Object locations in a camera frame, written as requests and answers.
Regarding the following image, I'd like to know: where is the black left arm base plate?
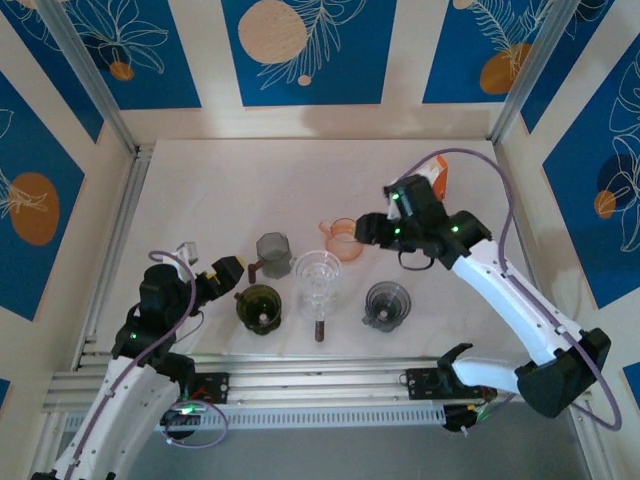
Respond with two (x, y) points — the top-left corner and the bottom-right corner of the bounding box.
(192, 372), (231, 404)

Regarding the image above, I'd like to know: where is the orange-capped white bottle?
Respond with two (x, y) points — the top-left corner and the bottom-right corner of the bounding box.
(399, 154), (450, 201)

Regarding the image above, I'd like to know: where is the aluminium rail frame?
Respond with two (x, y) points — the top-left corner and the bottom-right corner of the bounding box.
(42, 353), (594, 414)

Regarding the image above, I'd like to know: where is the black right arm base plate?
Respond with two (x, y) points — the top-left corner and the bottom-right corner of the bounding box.
(405, 367), (496, 401)

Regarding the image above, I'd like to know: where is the grey coffee dripper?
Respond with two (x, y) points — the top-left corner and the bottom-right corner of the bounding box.
(362, 280), (412, 332)

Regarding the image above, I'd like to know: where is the aluminium side rail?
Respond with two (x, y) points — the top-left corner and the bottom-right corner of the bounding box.
(74, 142), (156, 371)

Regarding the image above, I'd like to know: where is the clear coffee dripper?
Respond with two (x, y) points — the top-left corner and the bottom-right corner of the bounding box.
(293, 249), (344, 306)

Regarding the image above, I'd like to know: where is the orange transparent carafe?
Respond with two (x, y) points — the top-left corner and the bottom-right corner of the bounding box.
(318, 217), (365, 264)

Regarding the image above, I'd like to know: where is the grey carafe with brown handle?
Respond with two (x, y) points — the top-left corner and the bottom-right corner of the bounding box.
(247, 230), (294, 285)

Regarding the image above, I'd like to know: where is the aluminium frame post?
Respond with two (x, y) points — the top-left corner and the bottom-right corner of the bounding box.
(487, 0), (589, 144)
(37, 0), (140, 157)

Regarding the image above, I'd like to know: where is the green coffee dripper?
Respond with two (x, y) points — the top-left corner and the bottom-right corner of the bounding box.
(234, 283), (283, 337)

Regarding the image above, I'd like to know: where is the grey slotted cable duct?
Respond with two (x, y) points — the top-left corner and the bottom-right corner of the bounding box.
(64, 403), (446, 432)

